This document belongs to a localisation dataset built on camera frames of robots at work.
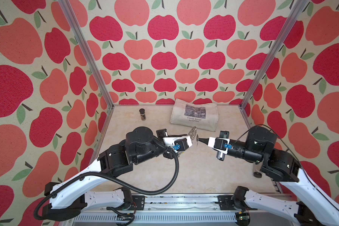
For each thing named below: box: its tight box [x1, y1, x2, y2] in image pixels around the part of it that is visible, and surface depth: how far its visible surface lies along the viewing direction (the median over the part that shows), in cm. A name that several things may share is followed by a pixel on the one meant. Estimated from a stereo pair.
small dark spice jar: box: [138, 108, 146, 122], surface depth 109 cm
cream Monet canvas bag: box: [169, 98, 219, 132], surface depth 108 cm
